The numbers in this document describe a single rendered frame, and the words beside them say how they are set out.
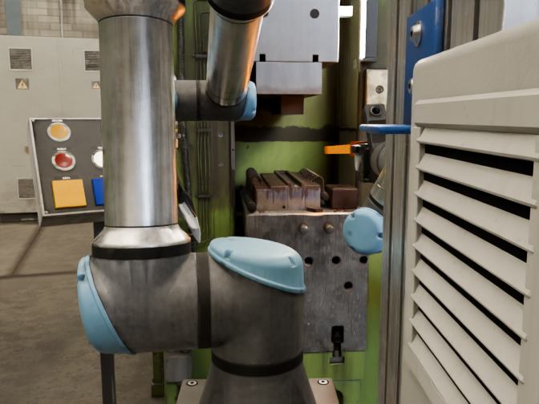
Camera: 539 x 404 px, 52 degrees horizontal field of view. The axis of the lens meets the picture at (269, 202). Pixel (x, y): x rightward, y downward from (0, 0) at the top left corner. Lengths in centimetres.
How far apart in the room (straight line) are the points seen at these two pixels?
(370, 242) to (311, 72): 92
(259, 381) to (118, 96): 36
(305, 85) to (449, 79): 148
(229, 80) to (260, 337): 44
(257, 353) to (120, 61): 36
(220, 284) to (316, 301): 112
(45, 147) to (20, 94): 538
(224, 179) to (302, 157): 46
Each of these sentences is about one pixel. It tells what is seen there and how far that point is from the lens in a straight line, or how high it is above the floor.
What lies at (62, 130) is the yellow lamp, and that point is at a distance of 158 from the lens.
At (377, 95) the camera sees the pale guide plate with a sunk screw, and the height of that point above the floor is 127.
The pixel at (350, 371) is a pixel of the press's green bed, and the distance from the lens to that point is 186.
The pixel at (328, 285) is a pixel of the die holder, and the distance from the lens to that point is 174.
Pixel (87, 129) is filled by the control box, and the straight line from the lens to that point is 160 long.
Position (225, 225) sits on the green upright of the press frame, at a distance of 186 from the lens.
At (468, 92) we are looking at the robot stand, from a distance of 22.
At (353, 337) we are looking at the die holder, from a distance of 181.
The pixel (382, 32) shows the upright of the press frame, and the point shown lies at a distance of 192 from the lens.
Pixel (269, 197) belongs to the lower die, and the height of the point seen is 96.
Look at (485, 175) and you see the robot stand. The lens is 19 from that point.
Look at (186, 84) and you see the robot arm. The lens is 103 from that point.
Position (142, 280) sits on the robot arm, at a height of 102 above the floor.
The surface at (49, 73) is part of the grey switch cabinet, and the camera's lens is 690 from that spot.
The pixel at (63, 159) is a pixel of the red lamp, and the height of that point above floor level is 109.
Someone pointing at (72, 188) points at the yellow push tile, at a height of 102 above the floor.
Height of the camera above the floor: 120
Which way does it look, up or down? 9 degrees down
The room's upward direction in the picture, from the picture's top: straight up
